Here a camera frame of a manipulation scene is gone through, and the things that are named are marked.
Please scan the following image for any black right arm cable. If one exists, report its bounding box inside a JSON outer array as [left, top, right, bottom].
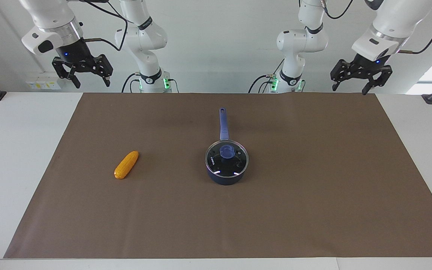
[[70, 0, 130, 52]]

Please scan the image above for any dark blue pot with handle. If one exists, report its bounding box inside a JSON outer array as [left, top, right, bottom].
[[205, 108, 249, 186]]

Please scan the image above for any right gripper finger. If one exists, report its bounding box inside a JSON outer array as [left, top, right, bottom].
[[93, 54, 113, 87], [52, 57, 81, 89]]

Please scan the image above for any brown table mat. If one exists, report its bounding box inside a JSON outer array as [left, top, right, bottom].
[[3, 93, 432, 259]]

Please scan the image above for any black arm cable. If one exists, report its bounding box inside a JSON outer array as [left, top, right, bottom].
[[321, 0, 432, 55], [70, 0, 130, 52]]

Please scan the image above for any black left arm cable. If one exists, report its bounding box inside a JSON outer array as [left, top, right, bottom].
[[321, 0, 432, 55]]

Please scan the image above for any black base cable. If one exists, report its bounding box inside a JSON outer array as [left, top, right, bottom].
[[121, 73, 179, 93], [248, 58, 285, 93]]

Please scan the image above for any yellow corn cob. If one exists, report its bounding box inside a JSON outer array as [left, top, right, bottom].
[[114, 151, 139, 180]]

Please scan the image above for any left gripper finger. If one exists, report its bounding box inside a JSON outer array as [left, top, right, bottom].
[[362, 67, 393, 95], [330, 59, 351, 92]]

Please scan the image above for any glass lid with blue knob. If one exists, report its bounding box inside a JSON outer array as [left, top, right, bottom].
[[205, 140, 249, 177]]

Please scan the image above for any white wall socket strip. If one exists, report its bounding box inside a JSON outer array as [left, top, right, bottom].
[[26, 78, 62, 90]]

